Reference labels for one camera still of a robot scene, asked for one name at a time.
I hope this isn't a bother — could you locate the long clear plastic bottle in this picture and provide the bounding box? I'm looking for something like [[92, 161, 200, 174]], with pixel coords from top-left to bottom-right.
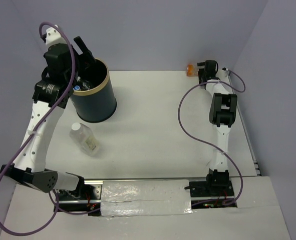
[[73, 85, 81, 91]]

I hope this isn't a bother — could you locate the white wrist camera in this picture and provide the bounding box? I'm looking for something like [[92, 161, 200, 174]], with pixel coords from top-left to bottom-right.
[[216, 68, 229, 82], [42, 27, 66, 48]]

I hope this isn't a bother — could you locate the black bin with gold rim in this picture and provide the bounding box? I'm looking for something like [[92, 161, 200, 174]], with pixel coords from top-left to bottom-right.
[[71, 58, 117, 123]]

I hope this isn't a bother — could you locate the orange label plastic bottle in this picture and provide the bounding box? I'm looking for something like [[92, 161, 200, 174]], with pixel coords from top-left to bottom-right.
[[186, 64, 199, 77]]

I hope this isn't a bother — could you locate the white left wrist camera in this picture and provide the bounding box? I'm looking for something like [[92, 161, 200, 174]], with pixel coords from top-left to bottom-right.
[[42, 27, 66, 48]]

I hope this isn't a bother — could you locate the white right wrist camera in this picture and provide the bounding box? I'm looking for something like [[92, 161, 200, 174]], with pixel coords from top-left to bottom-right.
[[216, 68, 229, 82]]

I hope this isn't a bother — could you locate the square clear white-cap bottle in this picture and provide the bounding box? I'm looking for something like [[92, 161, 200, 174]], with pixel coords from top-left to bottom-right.
[[70, 122, 98, 156]]

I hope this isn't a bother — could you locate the crushed clear blue-label bottle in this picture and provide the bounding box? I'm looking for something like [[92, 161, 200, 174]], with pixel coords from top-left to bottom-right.
[[77, 79, 94, 91]]

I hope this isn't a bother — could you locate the silver foil tape sheet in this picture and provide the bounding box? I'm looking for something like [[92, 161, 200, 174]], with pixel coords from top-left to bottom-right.
[[100, 179, 192, 217]]

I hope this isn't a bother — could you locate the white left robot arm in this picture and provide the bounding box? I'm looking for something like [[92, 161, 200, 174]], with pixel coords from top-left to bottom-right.
[[1, 36, 95, 199]]

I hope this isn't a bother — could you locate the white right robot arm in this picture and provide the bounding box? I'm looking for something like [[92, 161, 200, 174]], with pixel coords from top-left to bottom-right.
[[186, 60, 237, 196]]

